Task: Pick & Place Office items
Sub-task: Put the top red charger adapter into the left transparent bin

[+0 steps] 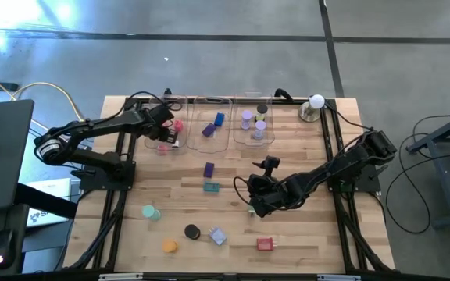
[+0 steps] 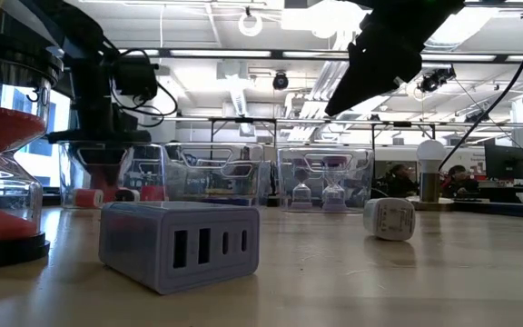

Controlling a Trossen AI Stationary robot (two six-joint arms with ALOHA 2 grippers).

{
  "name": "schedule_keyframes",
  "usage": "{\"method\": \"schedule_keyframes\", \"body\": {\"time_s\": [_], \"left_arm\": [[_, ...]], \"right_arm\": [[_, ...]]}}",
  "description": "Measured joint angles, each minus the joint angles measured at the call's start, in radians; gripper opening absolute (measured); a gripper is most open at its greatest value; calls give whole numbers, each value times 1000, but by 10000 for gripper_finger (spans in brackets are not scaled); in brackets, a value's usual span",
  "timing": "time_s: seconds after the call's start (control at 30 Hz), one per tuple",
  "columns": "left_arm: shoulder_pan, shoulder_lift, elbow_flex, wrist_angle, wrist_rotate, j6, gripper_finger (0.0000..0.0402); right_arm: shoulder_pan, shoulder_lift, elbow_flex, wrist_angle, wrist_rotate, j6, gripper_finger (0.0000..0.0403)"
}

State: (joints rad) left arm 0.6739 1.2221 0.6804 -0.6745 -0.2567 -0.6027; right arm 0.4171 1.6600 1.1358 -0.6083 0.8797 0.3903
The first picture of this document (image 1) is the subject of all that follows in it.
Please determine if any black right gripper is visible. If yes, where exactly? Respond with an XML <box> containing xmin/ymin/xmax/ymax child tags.
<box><xmin>248</xmin><ymin>174</ymin><xmax>295</xmax><ymax>219</ymax></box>

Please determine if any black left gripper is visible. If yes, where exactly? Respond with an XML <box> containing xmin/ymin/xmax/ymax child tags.
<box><xmin>143</xmin><ymin>108</ymin><xmax>180</xmax><ymax>143</ymax></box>

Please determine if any black capped red sand hourglass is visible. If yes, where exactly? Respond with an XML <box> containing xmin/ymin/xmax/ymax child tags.
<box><xmin>184</xmin><ymin>223</ymin><xmax>202</xmax><ymax>240</ymax></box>

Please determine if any teal capped hourglass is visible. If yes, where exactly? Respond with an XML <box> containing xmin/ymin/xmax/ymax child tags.
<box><xmin>141</xmin><ymin>205</ymin><xmax>162</xmax><ymax>222</ymax></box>

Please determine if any black capped yellow sand hourglass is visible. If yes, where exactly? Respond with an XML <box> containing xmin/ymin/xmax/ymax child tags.
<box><xmin>255</xmin><ymin>102</ymin><xmax>270</xmax><ymax>123</ymax></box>

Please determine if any clear plastic bin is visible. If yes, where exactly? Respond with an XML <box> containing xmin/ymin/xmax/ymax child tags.
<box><xmin>232</xmin><ymin>92</ymin><xmax>277</xmax><ymax>148</ymax></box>
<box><xmin>188</xmin><ymin>96</ymin><xmax>234</xmax><ymax>153</ymax></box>
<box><xmin>145</xmin><ymin>94</ymin><xmax>190</xmax><ymax>151</ymax></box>

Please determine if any grey lavender multiport charger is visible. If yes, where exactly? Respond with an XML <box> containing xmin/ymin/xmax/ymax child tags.
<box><xmin>208</xmin><ymin>226</ymin><xmax>228</xmax><ymax>247</ymax></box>

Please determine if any orange capped hourglass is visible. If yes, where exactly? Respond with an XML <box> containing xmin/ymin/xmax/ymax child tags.
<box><xmin>161</xmin><ymin>238</ymin><xmax>179</xmax><ymax>254</ymax></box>

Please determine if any white bulb lamp wooden base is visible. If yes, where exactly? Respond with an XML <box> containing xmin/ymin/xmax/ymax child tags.
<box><xmin>298</xmin><ymin>94</ymin><xmax>327</xmax><ymax>123</ymax></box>

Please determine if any white printed sheet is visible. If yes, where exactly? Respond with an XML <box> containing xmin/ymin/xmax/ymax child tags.
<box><xmin>25</xmin><ymin>178</ymin><xmax>73</xmax><ymax>228</ymax></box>

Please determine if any black diagonal desk bar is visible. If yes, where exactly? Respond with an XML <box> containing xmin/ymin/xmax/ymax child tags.
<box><xmin>13</xmin><ymin>182</ymin><xmax>78</xmax><ymax>219</ymax></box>

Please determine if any black computer mouse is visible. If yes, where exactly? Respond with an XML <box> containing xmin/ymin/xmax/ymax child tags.
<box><xmin>0</xmin><ymin>229</ymin><xmax>15</xmax><ymax>270</ymax></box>

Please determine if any red wall charger with prongs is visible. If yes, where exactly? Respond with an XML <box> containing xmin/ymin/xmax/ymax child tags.
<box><xmin>256</xmin><ymin>237</ymin><xmax>277</xmax><ymax>252</ymax></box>

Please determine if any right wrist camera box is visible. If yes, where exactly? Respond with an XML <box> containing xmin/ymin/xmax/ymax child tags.
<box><xmin>261</xmin><ymin>155</ymin><xmax>281</xmax><ymax>177</ymax></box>

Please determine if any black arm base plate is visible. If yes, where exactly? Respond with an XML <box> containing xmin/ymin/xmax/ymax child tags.
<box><xmin>325</xmin><ymin>162</ymin><xmax>389</xmax><ymax>193</ymax></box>
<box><xmin>70</xmin><ymin>158</ymin><xmax>136</xmax><ymax>192</ymax></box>

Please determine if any white metal bracket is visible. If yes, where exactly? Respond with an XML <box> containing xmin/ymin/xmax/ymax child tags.
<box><xmin>98</xmin><ymin>272</ymin><xmax>144</xmax><ymax>281</ymax></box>
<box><xmin>317</xmin><ymin>274</ymin><xmax>361</xmax><ymax>281</ymax></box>

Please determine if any yellow power cable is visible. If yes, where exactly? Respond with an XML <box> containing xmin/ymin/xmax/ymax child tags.
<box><xmin>0</xmin><ymin>66</ymin><xmax>88</xmax><ymax>126</ymax></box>

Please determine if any blue grey metal table frame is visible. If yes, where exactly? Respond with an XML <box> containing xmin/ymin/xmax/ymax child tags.
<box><xmin>405</xmin><ymin>107</ymin><xmax>450</xmax><ymax>229</ymax></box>

